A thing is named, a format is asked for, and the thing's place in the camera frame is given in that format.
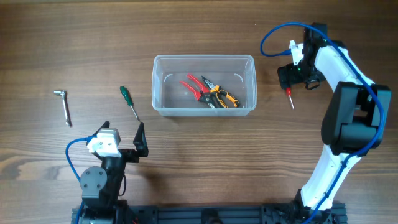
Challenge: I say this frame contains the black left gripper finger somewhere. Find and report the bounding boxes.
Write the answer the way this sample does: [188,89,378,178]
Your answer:
[133,122,149,157]
[93,121,110,136]

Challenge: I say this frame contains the black red screwdriver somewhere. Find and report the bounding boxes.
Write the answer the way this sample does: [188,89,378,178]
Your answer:
[285,88,295,110]

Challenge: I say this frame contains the red handled wire stripper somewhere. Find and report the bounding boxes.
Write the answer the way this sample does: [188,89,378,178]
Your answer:
[180,73,216,109]

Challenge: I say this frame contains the orange black long-nose pliers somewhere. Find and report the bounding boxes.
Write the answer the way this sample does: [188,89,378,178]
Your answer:
[201,76,240,108]

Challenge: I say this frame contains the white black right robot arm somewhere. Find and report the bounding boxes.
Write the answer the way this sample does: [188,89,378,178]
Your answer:
[271,23,391,223]

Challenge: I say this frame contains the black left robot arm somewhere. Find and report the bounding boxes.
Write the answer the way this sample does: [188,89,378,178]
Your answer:
[72,121,149,224]

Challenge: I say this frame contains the clear plastic container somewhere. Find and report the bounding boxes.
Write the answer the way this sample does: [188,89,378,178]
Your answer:
[152,55,257,116]

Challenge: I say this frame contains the silver L-shaped socket wrench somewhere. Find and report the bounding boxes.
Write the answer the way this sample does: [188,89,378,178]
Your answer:
[53,90,72,127]

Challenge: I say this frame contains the green handled screwdriver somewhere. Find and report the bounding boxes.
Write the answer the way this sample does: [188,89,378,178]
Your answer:
[119,86,140,122]

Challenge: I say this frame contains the blue right camera cable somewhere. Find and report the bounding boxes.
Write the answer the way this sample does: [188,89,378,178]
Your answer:
[260,22,386,224]

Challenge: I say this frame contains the blue camera cable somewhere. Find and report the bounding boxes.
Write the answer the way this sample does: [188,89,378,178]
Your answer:
[65,135,94,224]
[260,22,386,224]

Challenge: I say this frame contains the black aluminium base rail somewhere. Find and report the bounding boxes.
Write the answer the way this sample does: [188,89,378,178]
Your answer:
[71,203,348,224]

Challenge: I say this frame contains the blue left camera cable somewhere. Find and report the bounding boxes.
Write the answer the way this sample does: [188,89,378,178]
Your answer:
[65,135,94,224]

